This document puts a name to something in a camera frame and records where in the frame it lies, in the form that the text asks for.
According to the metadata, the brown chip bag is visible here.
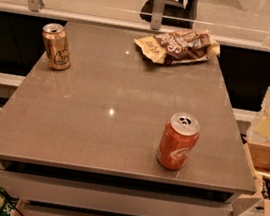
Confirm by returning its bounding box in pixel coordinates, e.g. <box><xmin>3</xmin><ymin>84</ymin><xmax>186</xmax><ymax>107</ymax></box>
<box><xmin>135</xmin><ymin>29</ymin><xmax>221</xmax><ymax>65</ymax></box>

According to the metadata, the orange soda can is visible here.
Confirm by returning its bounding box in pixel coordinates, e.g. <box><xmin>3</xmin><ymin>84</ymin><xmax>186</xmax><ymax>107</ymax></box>
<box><xmin>157</xmin><ymin>112</ymin><xmax>200</xmax><ymax>171</ymax></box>

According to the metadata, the gold soda can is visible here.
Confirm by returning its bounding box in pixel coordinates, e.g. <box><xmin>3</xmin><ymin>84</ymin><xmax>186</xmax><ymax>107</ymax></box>
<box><xmin>42</xmin><ymin>23</ymin><xmax>71</xmax><ymax>71</ymax></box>

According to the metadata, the black office chair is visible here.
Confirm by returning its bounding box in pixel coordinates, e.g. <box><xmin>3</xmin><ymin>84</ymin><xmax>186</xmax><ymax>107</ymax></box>
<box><xmin>138</xmin><ymin>0</ymin><xmax>203</xmax><ymax>31</ymax></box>

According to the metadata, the grey drawer cabinet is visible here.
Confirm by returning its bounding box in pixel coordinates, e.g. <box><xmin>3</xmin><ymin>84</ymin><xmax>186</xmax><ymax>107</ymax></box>
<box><xmin>0</xmin><ymin>170</ymin><xmax>232</xmax><ymax>216</ymax></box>

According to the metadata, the middle metal railing bracket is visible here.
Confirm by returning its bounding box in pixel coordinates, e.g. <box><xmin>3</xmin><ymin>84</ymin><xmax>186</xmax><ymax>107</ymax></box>
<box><xmin>150</xmin><ymin>0</ymin><xmax>165</xmax><ymax>30</ymax></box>

